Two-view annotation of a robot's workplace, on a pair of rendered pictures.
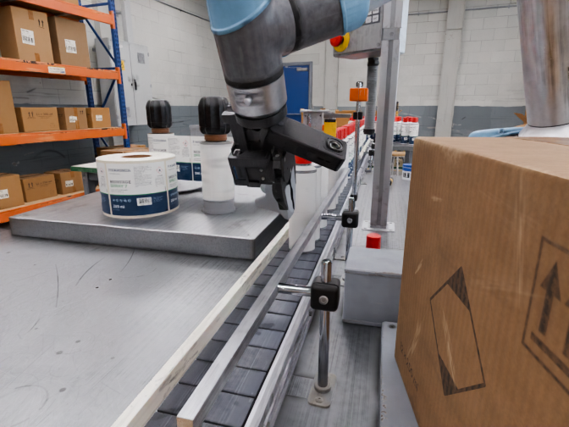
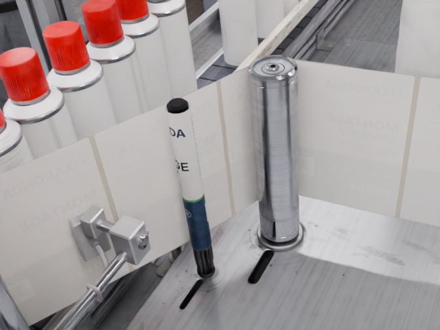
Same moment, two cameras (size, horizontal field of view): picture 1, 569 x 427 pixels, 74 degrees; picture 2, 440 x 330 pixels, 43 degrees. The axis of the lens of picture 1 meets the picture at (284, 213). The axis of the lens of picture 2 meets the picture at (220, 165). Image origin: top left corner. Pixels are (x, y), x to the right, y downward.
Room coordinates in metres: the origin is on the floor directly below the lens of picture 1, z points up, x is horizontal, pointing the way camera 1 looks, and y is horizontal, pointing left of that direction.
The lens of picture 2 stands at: (1.55, 0.11, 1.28)
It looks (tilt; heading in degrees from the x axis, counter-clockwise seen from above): 39 degrees down; 198
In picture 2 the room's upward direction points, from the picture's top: 7 degrees counter-clockwise
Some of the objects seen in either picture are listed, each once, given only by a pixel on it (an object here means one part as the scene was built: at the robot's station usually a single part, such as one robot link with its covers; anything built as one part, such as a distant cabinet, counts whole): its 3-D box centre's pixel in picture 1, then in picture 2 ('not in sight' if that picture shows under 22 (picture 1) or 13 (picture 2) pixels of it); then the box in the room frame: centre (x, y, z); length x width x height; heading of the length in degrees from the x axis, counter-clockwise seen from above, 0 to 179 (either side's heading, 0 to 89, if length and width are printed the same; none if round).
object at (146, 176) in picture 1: (139, 182); not in sight; (1.02, 0.40, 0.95); 0.20 x 0.20 x 0.14
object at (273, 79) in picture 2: not in sight; (276, 160); (1.18, 0.04, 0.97); 0.05 x 0.05 x 0.19
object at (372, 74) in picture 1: (371, 97); not in sight; (1.13, -0.25, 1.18); 0.04 x 0.04 x 0.21
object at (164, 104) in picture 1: (161, 142); not in sight; (1.32, 0.43, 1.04); 0.09 x 0.09 x 0.29
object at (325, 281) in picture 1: (305, 325); not in sight; (0.37, -0.02, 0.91); 0.07 x 0.03 x 0.16; 75
